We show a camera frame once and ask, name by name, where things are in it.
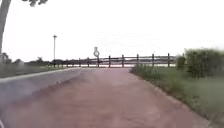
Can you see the dark wooden fence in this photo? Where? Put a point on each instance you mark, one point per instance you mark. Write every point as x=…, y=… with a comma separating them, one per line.
x=136, y=60

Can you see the red paved path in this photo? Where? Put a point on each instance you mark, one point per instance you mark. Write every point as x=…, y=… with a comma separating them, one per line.
x=103, y=100

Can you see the lamp pole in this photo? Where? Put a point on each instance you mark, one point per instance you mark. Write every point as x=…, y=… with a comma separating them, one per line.
x=54, y=50

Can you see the grass verge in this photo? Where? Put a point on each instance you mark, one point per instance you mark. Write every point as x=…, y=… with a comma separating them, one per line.
x=196, y=90

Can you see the green bush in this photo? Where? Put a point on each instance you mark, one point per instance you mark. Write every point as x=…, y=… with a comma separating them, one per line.
x=203, y=61

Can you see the grass strip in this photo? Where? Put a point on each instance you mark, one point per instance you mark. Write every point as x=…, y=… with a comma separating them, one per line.
x=20, y=70

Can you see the round sign on post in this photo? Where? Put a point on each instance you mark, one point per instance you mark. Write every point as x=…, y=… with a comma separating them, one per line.
x=96, y=53

